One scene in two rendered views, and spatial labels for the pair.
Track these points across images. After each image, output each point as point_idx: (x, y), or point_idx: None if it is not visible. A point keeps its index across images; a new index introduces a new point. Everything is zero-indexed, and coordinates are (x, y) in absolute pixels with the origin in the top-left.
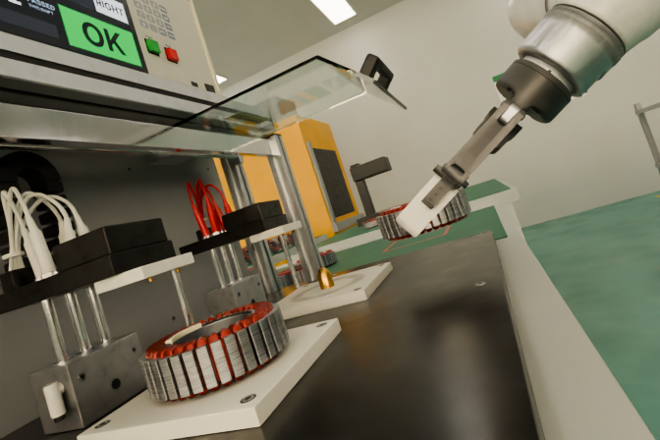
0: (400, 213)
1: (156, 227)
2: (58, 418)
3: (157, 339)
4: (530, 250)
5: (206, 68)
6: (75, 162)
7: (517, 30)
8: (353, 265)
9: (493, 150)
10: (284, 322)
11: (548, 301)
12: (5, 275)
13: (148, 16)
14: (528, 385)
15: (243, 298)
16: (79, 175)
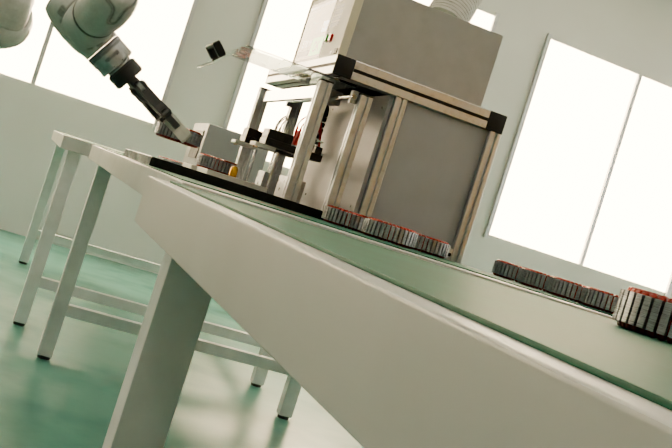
0: None
1: (247, 130)
2: None
3: (320, 204)
4: (125, 158)
5: (342, 34)
6: (346, 105)
7: (132, 14)
8: (302, 214)
9: (142, 102)
10: (200, 159)
11: (122, 156)
12: None
13: (335, 17)
14: (129, 151)
15: (278, 183)
16: (344, 112)
